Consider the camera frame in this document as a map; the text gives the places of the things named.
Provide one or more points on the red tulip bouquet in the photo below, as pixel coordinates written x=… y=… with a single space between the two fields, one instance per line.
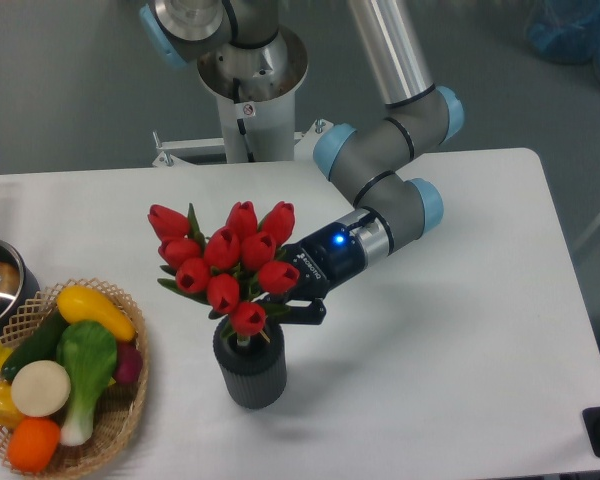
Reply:
x=233 y=269

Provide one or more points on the yellow bell pepper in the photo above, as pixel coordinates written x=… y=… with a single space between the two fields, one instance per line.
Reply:
x=10 y=415

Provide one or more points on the dark green cucumber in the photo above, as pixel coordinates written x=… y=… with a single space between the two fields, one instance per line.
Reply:
x=40 y=345

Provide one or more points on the green bok choy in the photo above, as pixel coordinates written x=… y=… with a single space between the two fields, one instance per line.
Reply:
x=88 y=353

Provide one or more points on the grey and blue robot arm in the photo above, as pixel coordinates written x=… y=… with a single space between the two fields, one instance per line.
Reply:
x=253 y=66

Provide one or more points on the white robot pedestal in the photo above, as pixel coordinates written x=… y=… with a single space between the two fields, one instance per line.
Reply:
x=250 y=132

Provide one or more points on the yellow squash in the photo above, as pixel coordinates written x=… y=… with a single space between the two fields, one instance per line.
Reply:
x=78 y=303

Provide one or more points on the blue plastic bag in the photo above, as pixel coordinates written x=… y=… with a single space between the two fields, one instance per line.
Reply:
x=565 y=32

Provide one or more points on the woven wicker basket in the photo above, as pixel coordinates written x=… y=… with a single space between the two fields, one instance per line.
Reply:
x=119 y=409

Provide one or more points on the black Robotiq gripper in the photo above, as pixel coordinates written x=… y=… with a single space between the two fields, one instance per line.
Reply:
x=325 y=259

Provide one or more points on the orange fruit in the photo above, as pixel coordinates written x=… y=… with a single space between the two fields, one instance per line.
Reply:
x=33 y=444

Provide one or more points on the purple red radish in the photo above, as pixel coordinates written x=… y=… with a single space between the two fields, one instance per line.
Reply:
x=129 y=364

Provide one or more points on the dark grey ribbed vase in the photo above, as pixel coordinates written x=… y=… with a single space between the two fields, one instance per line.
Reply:
x=255 y=375

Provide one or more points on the round white radish slice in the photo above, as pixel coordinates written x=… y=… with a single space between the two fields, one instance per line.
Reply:
x=41 y=388

